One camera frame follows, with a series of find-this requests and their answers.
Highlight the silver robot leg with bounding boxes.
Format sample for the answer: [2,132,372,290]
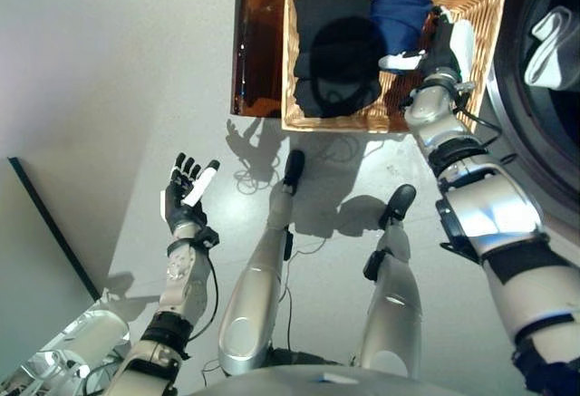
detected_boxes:
[217,149,307,377]
[355,183,425,379]

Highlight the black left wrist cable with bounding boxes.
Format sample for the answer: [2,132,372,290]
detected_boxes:
[188,249,220,343]

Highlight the grey front-loading washing machine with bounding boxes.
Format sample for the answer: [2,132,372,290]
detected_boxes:
[479,0,580,223]

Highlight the black baseboard strip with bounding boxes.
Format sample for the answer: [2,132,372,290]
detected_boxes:
[6,156,102,302]

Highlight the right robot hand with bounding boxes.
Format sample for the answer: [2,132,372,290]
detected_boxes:
[377,5,477,82]

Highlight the left silver robot leg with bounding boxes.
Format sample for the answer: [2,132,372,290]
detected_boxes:
[217,149,307,377]

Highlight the right silver robot leg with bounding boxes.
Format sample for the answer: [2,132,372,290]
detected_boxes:
[355,183,425,379]

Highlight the white garment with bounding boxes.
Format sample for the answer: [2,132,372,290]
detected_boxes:
[523,5,580,92]

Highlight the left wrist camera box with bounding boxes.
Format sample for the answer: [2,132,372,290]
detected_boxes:
[195,227,221,248]

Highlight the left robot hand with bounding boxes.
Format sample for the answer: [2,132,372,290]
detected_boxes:
[160,151,222,237]

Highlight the navy blue garment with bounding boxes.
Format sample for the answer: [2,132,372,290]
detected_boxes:
[370,0,434,75]

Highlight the grey robot torso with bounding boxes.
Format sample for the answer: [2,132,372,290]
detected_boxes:
[189,362,468,396]

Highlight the large wicker laundry basket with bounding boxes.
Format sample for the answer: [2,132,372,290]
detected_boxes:
[280,0,508,133]

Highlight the folded black garment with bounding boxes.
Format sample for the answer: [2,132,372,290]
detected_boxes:
[292,0,375,55]

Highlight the black garment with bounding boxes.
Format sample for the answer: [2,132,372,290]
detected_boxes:
[292,0,375,55]
[293,46,384,119]

